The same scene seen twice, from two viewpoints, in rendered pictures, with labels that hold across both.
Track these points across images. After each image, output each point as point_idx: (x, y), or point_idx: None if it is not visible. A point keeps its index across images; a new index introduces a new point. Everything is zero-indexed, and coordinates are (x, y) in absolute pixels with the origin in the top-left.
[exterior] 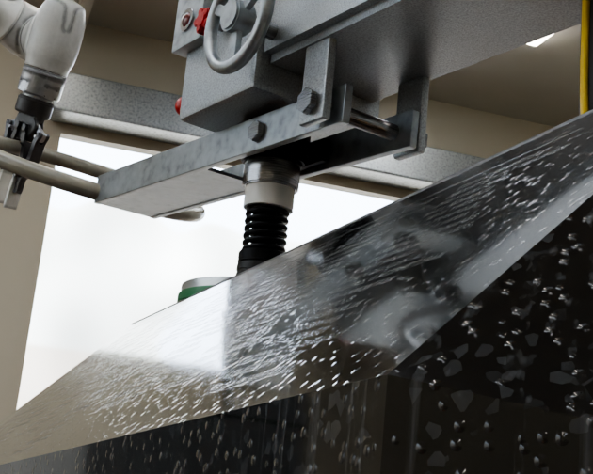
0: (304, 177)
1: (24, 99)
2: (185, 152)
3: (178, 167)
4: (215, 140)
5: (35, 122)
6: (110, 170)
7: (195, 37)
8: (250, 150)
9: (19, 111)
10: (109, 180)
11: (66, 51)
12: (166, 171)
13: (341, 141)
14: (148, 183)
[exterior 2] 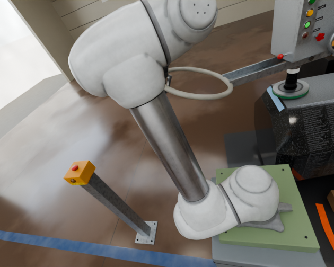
0: None
1: (166, 68)
2: (278, 67)
3: (275, 71)
4: (291, 62)
5: (167, 73)
6: None
7: (309, 41)
8: (307, 62)
9: (164, 73)
10: (237, 81)
11: None
12: (269, 73)
13: None
14: (260, 78)
